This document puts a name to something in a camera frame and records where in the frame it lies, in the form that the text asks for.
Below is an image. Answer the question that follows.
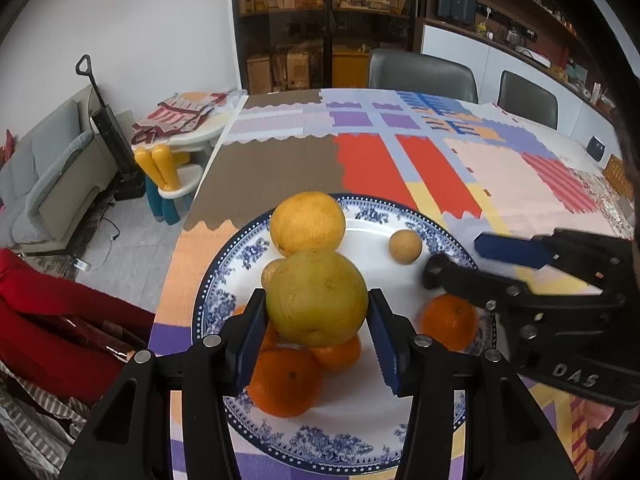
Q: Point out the yellow-green pear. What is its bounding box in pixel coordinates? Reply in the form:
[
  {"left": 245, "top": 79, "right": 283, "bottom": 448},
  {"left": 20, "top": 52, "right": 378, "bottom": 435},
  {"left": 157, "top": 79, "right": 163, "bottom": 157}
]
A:
[{"left": 266, "top": 249, "right": 368, "bottom": 347}]

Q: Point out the large yellow orange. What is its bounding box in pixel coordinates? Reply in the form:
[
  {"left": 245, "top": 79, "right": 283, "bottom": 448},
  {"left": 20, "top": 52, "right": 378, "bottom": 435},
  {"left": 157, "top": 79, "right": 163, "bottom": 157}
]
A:
[{"left": 269, "top": 191, "right": 346, "bottom": 257}]

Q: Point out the right hand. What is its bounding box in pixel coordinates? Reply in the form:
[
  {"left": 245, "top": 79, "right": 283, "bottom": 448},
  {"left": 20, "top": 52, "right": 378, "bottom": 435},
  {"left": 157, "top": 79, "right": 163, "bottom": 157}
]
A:
[{"left": 584, "top": 400, "right": 639, "bottom": 455}]

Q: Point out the floral patterned placemat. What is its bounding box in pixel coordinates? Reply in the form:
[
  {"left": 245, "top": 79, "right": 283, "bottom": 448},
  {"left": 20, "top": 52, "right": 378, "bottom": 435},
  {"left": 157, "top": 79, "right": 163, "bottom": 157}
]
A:
[{"left": 570, "top": 169, "right": 634, "bottom": 238}]

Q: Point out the lone orange tangerine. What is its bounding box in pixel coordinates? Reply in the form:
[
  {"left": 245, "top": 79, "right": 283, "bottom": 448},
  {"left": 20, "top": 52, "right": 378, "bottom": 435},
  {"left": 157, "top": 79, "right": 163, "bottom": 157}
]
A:
[{"left": 418, "top": 294, "right": 480, "bottom": 352}]

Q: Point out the orange tangerine upper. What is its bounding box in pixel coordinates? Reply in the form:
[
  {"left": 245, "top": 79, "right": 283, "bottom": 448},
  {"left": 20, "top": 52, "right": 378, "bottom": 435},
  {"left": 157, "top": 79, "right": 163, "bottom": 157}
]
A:
[{"left": 232, "top": 304, "right": 279, "bottom": 351}]

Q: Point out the orange tangerine lower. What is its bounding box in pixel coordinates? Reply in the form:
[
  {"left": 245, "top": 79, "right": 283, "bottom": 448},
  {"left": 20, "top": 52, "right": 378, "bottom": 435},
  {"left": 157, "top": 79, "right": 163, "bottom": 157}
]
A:
[{"left": 246, "top": 347, "right": 322, "bottom": 418}]

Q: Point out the orange tangerine middle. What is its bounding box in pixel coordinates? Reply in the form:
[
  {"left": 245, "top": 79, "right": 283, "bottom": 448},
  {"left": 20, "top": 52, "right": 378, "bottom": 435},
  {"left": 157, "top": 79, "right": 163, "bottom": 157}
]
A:
[{"left": 309, "top": 335, "right": 361, "bottom": 374}]

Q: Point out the blue white porcelain plate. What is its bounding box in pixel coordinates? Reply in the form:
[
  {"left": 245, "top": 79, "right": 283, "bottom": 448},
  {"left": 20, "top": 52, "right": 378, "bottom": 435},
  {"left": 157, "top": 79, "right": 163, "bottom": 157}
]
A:
[{"left": 192, "top": 194, "right": 475, "bottom": 474}]

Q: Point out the woven wicker basket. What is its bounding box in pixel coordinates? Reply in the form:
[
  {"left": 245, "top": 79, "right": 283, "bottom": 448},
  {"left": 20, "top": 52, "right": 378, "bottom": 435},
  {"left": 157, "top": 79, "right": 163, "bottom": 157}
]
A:
[{"left": 603, "top": 155, "right": 634, "bottom": 202}]

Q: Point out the brown kiwi left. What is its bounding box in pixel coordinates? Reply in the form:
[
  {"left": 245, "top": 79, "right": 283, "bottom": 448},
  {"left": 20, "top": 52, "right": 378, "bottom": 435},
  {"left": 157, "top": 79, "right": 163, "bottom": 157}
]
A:
[{"left": 260, "top": 258, "right": 285, "bottom": 290}]

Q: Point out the brown kiwi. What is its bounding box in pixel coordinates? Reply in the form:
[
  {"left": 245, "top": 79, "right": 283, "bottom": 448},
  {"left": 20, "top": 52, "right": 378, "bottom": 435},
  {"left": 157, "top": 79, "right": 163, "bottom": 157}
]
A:
[
  {"left": 260, "top": 258, "right": 285, "bottom": 290},
  {"left": 388, "top": 230, "right": 422, "bottom": 264}
]

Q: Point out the brown kiwi near centre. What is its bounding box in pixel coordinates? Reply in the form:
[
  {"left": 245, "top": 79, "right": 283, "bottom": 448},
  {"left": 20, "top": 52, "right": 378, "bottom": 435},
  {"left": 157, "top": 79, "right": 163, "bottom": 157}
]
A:
[{"left": 388, "top": 230, "right": 422, "bottom": 264}]

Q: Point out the dark blue mug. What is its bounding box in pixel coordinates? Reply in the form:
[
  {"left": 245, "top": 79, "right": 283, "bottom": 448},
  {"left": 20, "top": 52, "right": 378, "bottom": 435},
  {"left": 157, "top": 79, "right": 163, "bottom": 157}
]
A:
[{"left": 586, "top": 136, "right": 605, "bottom": 162}]

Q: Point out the colourful patchwork tablecloth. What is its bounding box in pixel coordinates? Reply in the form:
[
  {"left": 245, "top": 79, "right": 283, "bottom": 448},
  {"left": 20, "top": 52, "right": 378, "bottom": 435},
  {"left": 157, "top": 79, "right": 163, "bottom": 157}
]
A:
[{"left": 151, "top": 89, "right": 637, "bottom": 479}]

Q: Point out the yellow children's chair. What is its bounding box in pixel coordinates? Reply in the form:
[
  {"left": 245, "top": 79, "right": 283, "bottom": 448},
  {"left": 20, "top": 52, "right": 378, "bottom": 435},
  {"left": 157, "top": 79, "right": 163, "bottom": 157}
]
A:
[{"left": 134, "top": 144, "right": 204, "bottom": 226}]

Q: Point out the grey chair right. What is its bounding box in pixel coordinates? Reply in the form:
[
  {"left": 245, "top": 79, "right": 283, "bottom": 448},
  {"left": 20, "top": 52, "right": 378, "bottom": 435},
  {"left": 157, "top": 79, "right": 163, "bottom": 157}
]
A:
[{"left": 498, "top": 70, "right": 559, "bottom": 129}]

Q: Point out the grey chair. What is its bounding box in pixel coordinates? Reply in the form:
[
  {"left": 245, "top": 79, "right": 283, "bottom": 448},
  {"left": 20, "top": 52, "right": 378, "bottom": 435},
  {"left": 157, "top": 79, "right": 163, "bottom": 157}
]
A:
[
  {"left": 368, "top": 48, "right": 478, "bottom": 104},
  {"left": 498, "top": 70, "right": 559, "bottom": 129}
]

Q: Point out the black upright vacuum cleaner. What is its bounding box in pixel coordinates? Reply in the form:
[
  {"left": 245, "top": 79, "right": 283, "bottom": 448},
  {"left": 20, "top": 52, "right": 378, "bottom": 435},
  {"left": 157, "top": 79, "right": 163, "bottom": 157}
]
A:
[{"left": 75, "top": 54, "right": 145, "bottom": 202}]

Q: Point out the grey sofa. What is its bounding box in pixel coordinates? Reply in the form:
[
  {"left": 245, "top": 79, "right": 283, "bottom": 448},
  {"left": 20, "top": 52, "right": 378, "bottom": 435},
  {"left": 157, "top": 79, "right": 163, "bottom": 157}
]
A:
[{"left": 1, "top": 87, "right": 117, "bottom": 254}]

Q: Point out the grey chair left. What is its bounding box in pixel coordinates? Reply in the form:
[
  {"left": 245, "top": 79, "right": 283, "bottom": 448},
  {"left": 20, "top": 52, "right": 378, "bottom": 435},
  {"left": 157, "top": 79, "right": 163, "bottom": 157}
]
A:
[{"left": 368, "top": 48, "right": 478, "bottom": 104}]

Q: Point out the folded red striped cloth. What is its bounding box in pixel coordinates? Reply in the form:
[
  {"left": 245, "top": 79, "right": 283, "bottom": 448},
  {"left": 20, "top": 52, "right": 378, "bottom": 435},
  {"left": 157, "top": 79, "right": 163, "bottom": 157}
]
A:
[{"left": 131, "top": 90, "right": 246, "bottom": 146}]

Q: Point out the dark wooden glass cabinet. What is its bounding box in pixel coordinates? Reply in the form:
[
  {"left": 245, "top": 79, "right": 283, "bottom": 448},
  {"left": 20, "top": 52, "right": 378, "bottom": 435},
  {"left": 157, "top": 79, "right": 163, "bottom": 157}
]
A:
[{"left": 232, "top": 0, "right": 418, "bottom": 94}]

